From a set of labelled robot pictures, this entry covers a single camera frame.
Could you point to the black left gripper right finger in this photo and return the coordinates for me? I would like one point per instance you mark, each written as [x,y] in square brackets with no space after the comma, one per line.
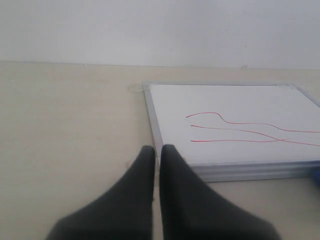
[191,210]

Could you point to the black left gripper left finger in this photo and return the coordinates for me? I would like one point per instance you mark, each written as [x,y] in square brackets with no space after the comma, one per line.
[124,212]

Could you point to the blue cloth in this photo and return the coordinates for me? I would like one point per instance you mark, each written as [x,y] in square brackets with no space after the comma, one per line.
[315,174]

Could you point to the white board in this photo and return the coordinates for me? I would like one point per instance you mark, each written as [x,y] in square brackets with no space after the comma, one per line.
[237,131]

